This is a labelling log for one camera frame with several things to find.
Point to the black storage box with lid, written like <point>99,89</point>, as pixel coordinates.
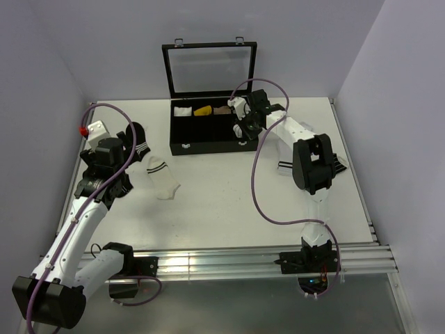
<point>201,74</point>

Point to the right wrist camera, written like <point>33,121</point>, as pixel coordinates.
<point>239,107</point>

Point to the black sock white vertical stripes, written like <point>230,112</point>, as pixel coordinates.
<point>340,163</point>

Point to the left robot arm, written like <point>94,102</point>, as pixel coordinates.
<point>57,290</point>

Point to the yellow rolled sock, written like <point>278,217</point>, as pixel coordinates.
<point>203,111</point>

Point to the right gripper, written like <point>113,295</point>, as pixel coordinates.
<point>249,135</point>

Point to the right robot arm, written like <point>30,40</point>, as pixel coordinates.
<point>313,170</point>

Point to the long white sock striped cuff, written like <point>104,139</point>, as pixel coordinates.
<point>283,163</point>

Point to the white rolled sock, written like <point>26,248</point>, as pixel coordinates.
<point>182,111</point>

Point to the aluminium frame rail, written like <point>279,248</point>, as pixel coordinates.
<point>251,263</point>

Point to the cream sock with black stripes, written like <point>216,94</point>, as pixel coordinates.
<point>164,182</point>

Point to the white sock with black lines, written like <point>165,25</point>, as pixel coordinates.
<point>238,131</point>

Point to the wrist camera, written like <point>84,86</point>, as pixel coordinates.
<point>94,133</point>
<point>239,107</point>

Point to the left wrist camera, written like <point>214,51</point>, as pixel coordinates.
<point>94,133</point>

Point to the black sock with white stripes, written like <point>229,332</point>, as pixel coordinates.
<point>142,147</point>

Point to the black white horizontal striped sock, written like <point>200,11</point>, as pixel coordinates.
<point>126,187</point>

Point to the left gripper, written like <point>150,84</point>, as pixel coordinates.
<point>88,156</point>

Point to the tan rolled sock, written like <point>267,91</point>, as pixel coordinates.
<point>222,110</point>

